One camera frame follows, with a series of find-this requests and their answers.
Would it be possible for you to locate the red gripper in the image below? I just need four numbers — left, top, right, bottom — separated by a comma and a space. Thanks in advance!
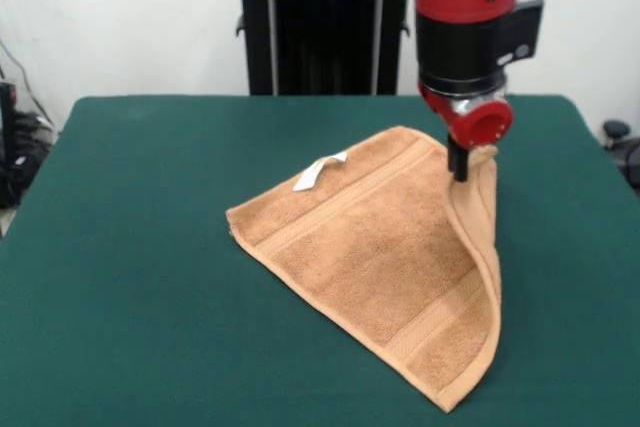
418, 84, 515, 184

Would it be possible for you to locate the black cable bundle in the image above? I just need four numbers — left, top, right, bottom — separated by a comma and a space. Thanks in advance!
0, 111, 57, 209

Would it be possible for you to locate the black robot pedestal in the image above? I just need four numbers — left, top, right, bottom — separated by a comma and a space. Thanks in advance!
219, 0, 419, 97

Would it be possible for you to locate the black metal stand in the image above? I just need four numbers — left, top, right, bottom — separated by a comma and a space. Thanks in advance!
0, 79, 18, 171

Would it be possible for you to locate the dark green table cloth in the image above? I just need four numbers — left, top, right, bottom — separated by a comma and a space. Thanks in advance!
0, 94, 640, 427

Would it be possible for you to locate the tan terry towel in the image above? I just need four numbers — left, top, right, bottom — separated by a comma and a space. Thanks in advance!
224, 125, 503, 413

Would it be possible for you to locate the grey office chair base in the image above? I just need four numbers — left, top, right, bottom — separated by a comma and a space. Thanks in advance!
602, 119, 640, 196

